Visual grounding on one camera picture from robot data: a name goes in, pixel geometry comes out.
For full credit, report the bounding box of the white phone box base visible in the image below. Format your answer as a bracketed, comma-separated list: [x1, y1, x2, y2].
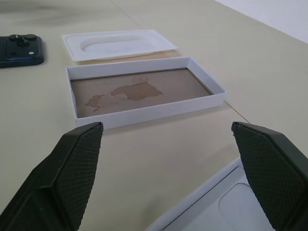
[65, 56, 228, 130]

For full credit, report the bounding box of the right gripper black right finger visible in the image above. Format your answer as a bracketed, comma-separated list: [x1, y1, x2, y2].
[231, 121, 308, 231]

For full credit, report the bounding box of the dark blue smartphone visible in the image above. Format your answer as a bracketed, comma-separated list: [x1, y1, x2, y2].
[0, 33, 46, 69]

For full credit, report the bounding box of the white molded tray insert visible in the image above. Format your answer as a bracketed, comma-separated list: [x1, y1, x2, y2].
[60, 29, 178, 63]

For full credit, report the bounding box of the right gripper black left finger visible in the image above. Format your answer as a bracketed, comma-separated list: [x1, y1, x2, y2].
[0, 121, 104, 231]

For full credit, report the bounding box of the phone box lid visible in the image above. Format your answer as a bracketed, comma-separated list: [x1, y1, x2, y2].
[143, 156, 277, 231]

